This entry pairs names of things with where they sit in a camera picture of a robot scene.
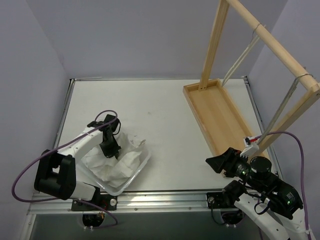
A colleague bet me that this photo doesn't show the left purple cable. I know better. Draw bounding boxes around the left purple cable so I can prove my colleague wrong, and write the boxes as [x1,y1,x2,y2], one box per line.
[11,109,120,230]

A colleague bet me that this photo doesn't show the cream wooden hanger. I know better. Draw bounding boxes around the cream wooden hanger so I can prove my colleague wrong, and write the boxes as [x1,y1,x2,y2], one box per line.
[221,23,262,87]

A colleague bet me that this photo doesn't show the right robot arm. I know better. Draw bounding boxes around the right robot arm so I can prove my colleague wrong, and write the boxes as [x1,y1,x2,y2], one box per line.
[205,147,315,240]

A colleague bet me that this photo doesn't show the grey hanger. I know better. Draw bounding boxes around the grey hanger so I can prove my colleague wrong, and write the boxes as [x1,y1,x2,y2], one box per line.
[257,73,314,146]

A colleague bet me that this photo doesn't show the white pleated skirt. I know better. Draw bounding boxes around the white pleated skirt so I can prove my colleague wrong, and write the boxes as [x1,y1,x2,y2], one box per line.
[81,131,147,188]

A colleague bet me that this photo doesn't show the white plastic basket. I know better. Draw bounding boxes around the white plastic basket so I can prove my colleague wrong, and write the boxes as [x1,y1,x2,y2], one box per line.
[76,139,151,196]

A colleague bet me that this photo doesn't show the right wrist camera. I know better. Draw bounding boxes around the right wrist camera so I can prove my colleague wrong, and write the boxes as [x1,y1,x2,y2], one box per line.
[240,135,261,158]

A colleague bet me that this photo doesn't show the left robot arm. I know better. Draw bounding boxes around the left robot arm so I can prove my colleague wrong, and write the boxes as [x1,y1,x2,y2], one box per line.
[34,114,121,210]

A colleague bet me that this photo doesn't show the wooden clothes rack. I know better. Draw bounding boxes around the wooden clothes rack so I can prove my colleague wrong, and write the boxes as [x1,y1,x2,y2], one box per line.
[182,0,320,161]

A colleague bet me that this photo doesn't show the aluminium front rail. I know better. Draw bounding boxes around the aluminium front rail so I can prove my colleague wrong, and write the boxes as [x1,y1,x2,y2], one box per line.
[27,189,223,215]

